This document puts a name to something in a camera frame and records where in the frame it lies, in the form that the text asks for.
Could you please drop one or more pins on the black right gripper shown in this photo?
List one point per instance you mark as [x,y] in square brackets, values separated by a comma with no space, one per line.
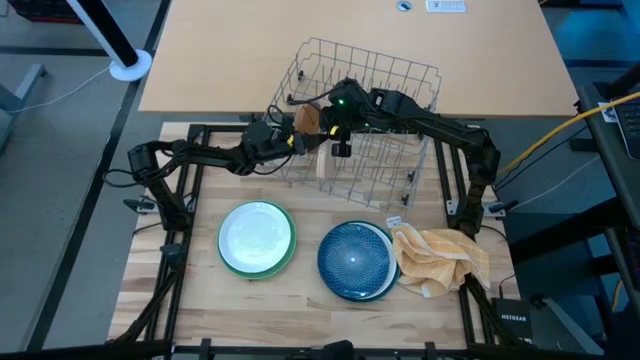
[355,105]

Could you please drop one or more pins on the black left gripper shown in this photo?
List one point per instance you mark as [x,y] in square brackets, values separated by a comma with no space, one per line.
[257,136]

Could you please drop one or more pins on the brown divided plate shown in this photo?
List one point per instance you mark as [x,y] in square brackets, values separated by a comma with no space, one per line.
[306,119]

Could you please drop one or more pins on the peach plate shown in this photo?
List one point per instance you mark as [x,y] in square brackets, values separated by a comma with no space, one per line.
[324,165]

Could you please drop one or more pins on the blue patterned plate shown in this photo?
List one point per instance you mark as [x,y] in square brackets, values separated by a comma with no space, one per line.
[350,260]

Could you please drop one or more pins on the green rimmed white plate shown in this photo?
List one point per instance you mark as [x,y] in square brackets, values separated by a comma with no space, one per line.
[284,266]

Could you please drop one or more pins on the dark rimmed white plate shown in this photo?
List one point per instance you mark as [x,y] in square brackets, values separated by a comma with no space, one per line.
[372,299]

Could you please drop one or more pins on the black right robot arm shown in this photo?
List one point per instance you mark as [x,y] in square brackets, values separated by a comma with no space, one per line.
[440,125]

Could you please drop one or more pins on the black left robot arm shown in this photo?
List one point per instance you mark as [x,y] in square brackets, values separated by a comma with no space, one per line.
[200,152]

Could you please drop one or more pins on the small white label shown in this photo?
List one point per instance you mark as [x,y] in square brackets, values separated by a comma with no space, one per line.
[395,222]

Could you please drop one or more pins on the light wood desk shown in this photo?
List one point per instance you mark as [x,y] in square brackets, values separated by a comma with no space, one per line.
[225,60]

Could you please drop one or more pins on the grey round desk grommet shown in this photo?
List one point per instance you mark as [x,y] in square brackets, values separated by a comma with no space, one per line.
[404,6]

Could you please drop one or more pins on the white power outlet strip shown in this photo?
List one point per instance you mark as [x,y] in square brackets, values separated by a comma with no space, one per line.
[446,6]

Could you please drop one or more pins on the orange checked cloth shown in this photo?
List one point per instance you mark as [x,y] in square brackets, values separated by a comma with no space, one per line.
[435,260]

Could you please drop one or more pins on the white black tower fan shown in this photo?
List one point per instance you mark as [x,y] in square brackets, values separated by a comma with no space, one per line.
[131,67]

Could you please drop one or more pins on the white sticker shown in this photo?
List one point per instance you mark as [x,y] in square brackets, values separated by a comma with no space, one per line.
[608,113]

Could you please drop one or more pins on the grey table leg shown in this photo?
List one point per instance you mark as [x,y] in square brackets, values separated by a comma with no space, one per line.
[30,80]

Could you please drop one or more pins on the black equipment stand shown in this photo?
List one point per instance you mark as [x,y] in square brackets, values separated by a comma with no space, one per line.
[615,200]

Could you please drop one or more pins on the red black crate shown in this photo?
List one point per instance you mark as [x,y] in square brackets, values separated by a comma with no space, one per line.
[40,10]

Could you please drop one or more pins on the black keyboard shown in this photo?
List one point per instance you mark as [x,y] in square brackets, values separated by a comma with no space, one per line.
[631,130]

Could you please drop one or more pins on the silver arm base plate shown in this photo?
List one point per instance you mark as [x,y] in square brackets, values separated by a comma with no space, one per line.
[190,202]
[452,207]

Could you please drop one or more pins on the black Netgear network switch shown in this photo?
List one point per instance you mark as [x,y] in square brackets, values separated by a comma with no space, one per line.
[514,320]

